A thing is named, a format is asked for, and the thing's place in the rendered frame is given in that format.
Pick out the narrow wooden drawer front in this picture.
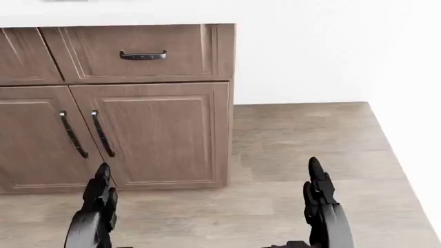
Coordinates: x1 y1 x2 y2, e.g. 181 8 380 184
0 27 65 87

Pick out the black curved drawer handle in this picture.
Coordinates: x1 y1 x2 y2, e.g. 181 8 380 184
119 50 168 62

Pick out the black bar door handle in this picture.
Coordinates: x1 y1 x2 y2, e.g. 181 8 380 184
59 110 90 159
90 109 116 158

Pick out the wooden cabinet door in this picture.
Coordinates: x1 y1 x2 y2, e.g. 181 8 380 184
0 85 104 194
68 81 231 191

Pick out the wide wooden drawer front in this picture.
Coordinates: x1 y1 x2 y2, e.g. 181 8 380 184
39 23 221 84

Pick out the white countertop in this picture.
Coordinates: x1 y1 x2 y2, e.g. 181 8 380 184
0 0 238 28

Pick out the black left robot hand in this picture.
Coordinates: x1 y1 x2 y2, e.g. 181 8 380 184
64 161 119 248

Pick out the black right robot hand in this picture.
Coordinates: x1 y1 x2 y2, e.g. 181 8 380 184
302 156 355 248

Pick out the brown wooden kitchen cabinet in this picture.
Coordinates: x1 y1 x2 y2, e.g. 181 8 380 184
0 23 237 194

